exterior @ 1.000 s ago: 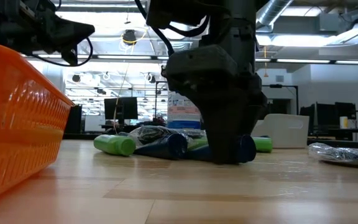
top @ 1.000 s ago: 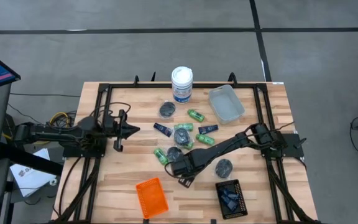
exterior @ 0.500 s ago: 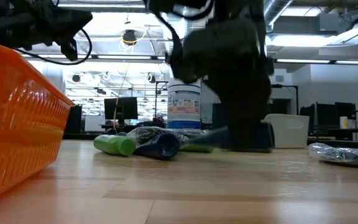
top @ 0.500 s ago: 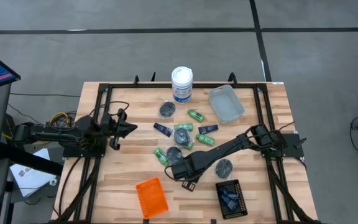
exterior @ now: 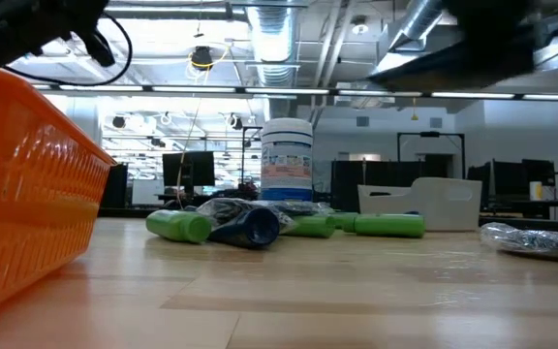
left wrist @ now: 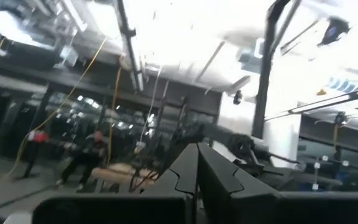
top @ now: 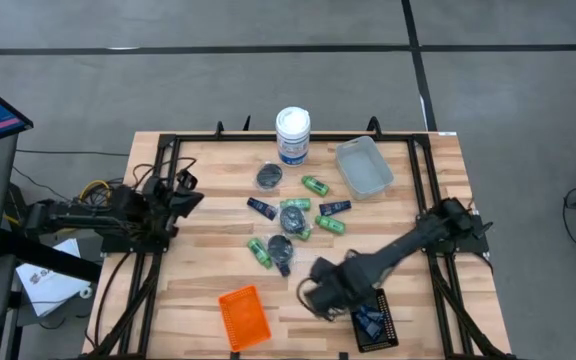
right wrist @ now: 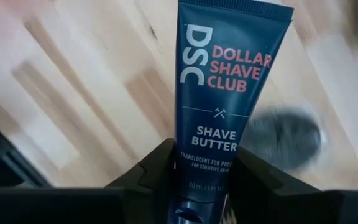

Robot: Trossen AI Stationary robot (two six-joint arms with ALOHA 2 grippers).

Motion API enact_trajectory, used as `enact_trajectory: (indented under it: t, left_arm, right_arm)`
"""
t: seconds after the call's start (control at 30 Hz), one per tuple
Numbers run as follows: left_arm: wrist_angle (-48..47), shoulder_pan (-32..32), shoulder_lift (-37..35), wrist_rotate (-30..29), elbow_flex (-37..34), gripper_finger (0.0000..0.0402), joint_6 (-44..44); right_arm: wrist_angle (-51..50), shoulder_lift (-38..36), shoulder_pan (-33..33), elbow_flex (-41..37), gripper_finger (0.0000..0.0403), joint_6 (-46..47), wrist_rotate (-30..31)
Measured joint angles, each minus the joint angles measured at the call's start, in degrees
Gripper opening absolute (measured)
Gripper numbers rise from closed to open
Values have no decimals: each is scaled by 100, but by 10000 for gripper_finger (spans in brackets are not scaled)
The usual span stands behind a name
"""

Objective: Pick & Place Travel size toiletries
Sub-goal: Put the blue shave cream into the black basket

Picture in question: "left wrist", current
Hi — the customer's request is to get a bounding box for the black metal table frame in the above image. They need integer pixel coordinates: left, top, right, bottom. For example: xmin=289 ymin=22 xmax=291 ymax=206
xmin=252 ymin=0 xmax=304 ymax=139

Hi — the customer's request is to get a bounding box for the yellow hanging cable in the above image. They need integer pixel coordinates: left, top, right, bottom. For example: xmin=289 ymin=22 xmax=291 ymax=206
xmin=106 ymin=67 xmax=122 ymax=166
xmin=3 ymin=37 xmax=108 ymax=181

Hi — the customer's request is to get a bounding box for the red box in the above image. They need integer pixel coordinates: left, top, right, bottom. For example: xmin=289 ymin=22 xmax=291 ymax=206
xmin=27 ymin=129 xmax=50 ymax=143

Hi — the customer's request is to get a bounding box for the white building column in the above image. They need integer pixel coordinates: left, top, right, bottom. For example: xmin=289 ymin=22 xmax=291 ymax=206
xmin=264 ymin=119 xmax=301 ymax=169

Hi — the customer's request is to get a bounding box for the person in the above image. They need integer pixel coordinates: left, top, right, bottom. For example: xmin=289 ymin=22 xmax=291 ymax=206
xmin=56 ymin=130 xmax=107 ymax=190

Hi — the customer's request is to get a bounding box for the background wooden table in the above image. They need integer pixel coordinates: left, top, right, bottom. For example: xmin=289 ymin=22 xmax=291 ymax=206
xmin=91 ymin=163 xmax=160 ymax=188

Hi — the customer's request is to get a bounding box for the black overhead camera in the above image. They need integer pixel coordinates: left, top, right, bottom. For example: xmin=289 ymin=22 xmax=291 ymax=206
xmin=317 ymin=16 xmax=351 ymax=47

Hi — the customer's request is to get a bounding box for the small black hanging device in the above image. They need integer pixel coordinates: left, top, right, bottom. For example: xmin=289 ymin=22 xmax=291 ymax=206
xmin=232 ymin=89 xmax=244 ymax=106

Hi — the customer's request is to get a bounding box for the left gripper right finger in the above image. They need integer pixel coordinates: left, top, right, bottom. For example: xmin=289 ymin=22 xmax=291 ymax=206
xmin=198 ymin=142 xmax=358 ymax=224

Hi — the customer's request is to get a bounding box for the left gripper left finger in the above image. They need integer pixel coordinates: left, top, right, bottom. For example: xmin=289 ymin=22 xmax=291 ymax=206
xmin=31 ymin=143 xmax=200 ymax=224

